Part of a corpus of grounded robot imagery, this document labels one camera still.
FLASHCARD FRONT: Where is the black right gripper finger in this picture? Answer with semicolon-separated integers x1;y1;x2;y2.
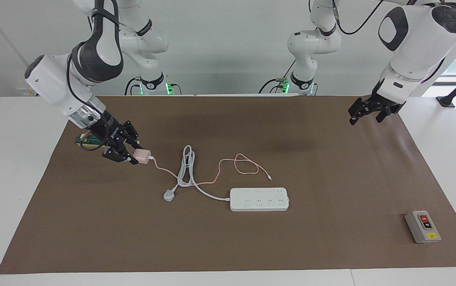
123;120;143;151
102;148;139;165

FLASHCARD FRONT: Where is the pink charger block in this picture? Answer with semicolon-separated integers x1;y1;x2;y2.
133;149;152;164

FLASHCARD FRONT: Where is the pink charging cable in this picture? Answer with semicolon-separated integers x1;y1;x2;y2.
149;153;272;186

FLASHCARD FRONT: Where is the white power strip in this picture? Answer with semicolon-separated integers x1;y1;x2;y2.
230;187;290;212

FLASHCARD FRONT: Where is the brown table mat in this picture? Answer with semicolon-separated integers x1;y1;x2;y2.
0;95;456;274

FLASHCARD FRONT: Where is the green knife switch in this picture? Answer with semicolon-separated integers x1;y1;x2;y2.
75;133;107;151

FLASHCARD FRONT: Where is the black base cable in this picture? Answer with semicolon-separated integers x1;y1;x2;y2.
258;60;296;95
124;77;143;96

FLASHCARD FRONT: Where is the white power cord with plug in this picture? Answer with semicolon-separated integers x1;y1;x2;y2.
163;145;232;202

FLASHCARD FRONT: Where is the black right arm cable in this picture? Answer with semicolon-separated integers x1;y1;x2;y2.
66;0;119;152

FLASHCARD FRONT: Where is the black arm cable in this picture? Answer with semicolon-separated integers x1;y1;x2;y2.
66;0;119;152
309;0;456;84

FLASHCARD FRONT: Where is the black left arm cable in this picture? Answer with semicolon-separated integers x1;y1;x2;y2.
309;0;456;84

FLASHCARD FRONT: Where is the grey on-off switch box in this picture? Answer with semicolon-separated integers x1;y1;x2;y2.
405;211;442;244

